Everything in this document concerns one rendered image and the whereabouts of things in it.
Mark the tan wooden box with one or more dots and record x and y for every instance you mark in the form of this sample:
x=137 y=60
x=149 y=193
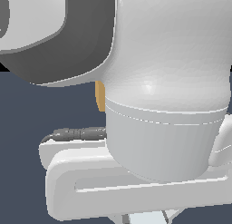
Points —
x=101 y=96

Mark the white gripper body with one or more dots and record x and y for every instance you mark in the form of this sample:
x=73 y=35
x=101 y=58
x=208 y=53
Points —
x=90 y=188

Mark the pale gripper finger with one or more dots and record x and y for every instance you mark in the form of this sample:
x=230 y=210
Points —
x=172 y=217
x=120 y=220

